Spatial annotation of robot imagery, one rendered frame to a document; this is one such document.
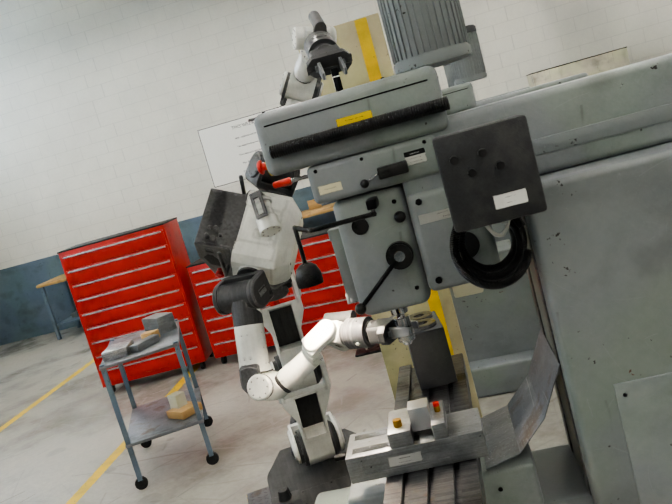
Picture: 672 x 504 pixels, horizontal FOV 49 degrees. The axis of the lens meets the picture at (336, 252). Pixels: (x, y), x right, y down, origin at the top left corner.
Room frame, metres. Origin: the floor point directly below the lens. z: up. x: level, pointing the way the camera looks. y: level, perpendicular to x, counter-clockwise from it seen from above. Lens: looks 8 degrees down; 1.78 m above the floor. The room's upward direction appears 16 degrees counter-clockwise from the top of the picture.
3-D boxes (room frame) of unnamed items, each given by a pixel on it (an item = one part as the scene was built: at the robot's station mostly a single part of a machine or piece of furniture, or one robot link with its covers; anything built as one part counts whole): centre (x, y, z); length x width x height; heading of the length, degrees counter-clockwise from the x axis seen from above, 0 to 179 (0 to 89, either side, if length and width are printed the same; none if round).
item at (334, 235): (1.99, -0.02, 1.45); 0.04 x 0.04 x 0.21; 80
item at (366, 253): (1.97, -0.13, 1.47); 0.21 x 0.19 x 0.32; 170
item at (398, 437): (1.81, -0.04, 1.03); 0.15 x 0.06 x 0.04; 172
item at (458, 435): (1.81, -0.06, 0.99); 0.35 x 0.15 x 0.11; 82
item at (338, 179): (1.97, -0.17, 1.68); 0.34 x 0.24 x 0.10; 80
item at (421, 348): (2.37, -0.21, 1.04); 0.22 x 0.12 x 0.20; 177
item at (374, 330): (2.02, -0.05, 1.23); 0.13 x 0.12 x 0.10; 148
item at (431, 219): (1.94, -0.32, 1.47); 0.24 x 0.19 x 0.26; 170
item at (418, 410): (1.80, -0.09, 1.05); 0.06 x 0.05 x 0.06; 172
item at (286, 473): (2.75, 0.27, 0.59); 0.64 x 0.52 x 0.33; 8
